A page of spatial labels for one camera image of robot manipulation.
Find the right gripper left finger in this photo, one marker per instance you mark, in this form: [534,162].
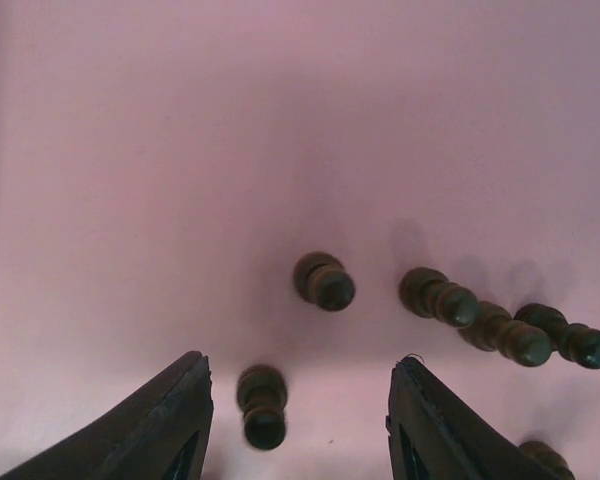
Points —
[160,431]

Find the pink plastic tray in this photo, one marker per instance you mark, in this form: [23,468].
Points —
[165,164]

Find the dark pawn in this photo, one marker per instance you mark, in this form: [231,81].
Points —
[549,458]

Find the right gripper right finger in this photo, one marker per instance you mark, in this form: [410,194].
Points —
[433,434]

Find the dark chess piece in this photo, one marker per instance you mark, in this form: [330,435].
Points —
[495,330]
[428,293]
[321,279]
[575,342]
[262,398]

